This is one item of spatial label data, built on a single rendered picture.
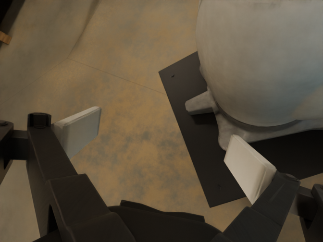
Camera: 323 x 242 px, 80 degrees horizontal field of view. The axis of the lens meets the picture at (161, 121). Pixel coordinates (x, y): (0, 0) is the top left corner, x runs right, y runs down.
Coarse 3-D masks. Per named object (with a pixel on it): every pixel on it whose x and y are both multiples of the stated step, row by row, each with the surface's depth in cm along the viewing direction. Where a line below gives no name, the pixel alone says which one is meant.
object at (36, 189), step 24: (48, 120) 12; (48, 144) 10; (48, 168) 8; (72, 168) 8; (48, 192) 6; (72, 192) 6; (96, 192) 6; (48, 216) 6; (72, 216) 5; (96, 216) 5; (72, 240) 4; (96, 240) 4; (120, 240) 4
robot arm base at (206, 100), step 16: (208, 96) 34; (192, 112) 36; (208, 112) 36; (224, 112) 31; (224, 128) 33; (240, 128) 32; (256, 128) 29; (272, 128) 28; (288, 128) 29; (304, 128) 29; (320, 128) 29; (224, 144) 33
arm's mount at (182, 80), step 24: (168, 72) 42; (192, 72) 40; (168, 96) 41; (192, 96) 39; (192, 120) 38; (192, 144) 37; (216, 144) 35; (264, 144) 32; (288, 144) 31; (312, 144) 30; (216, 168) 34; (288, 168) 30; (312, 168) 29; (216, 192) 33; (240, 192) 32
